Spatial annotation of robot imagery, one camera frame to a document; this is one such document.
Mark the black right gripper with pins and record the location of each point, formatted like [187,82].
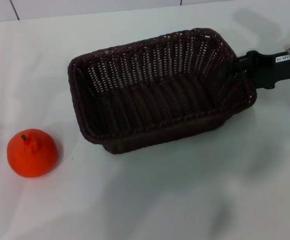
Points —
[267,68]

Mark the dark brown woven basket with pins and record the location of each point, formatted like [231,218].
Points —
[160,100]

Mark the orange toy fruit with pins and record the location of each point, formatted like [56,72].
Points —
[32,156]

